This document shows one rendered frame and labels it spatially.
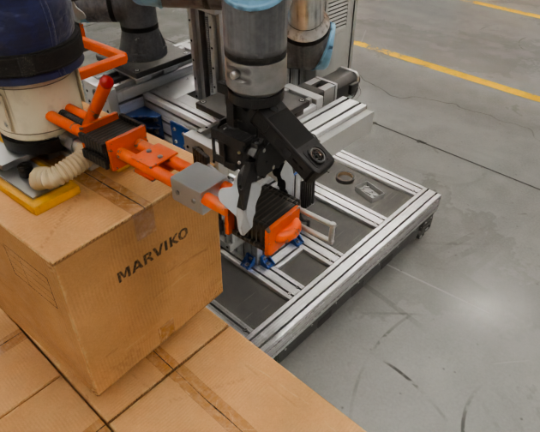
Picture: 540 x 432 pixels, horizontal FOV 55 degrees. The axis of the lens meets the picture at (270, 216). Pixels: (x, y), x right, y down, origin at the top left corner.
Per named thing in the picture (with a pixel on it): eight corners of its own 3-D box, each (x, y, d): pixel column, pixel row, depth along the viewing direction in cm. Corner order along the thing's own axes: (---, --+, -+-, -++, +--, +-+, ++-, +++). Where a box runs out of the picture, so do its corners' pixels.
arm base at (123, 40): (148, 41, 175) (144, 11, 169) (177, 52, 167) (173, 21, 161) (111, 53, 167) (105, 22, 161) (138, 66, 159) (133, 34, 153)
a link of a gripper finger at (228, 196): (219, 220, 77) (233, 163, 73) (250, 237, 74) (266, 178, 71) (206, 225, 74) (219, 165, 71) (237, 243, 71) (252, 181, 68)
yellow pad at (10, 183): (-51, 154, 113) (-60, 135, 110) (-8, 137, 119) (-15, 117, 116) (36, 217, 96) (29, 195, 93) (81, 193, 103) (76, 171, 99)
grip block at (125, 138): (81, 157, 94) (74, 129, 91) (123, 136, 100) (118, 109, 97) (110, 174, 90) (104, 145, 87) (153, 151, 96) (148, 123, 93)
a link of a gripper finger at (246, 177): (249, 202, 73) (264, 144, 70) (259, 207, 72) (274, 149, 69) (228, 207, 69) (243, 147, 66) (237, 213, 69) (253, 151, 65)
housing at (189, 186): (171, 200, 84) (167, 177, 82) (200, 182, 89) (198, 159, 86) (201, 217, 81) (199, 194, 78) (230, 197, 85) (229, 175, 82)
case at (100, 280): (-39, 273, 140) (-104, 145, 115) (85, 204, 165) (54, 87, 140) (98, 398, 111) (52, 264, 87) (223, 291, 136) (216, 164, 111)
